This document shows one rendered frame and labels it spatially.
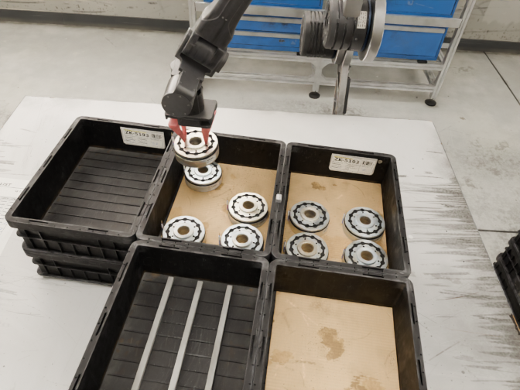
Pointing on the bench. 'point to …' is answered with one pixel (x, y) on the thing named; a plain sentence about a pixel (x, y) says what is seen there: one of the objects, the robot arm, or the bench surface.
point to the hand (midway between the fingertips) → (195, 138)
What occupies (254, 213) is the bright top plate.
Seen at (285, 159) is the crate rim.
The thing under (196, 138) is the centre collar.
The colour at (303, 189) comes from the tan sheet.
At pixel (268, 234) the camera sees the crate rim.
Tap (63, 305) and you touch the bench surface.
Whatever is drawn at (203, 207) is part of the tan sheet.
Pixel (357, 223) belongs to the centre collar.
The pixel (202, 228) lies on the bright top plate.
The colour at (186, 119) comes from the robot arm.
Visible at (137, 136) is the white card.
